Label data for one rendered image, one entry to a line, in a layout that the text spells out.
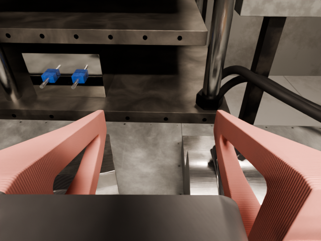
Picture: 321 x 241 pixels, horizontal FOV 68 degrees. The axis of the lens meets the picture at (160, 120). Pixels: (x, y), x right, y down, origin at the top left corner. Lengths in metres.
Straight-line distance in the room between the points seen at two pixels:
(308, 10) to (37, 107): 0.99
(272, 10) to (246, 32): 1.89
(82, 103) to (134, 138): 0.30
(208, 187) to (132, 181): 0.22
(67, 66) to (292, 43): 2.55
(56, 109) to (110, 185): 0.50
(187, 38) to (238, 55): 2.08
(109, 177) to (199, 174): 0.18
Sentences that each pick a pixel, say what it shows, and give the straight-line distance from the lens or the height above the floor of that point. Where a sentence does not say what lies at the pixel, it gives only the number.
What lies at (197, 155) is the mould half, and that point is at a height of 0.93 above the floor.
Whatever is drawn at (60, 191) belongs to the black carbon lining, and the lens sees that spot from 0.54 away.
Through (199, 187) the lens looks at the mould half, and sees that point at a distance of 0.45.
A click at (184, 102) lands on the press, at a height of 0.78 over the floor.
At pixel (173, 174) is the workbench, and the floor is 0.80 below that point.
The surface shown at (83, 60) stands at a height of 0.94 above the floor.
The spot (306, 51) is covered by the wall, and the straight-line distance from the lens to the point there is 3.18.
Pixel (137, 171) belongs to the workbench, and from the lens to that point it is 0.62.
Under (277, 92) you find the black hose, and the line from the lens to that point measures 0.79.
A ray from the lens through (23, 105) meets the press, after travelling 1.01.
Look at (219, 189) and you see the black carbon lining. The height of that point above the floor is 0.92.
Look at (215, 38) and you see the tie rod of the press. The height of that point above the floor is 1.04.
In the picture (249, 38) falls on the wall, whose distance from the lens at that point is 2.85.
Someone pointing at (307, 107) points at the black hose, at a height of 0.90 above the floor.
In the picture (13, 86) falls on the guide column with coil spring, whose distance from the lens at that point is 1.04.
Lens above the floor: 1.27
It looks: 37 degrees down
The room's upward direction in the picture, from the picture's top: straight up
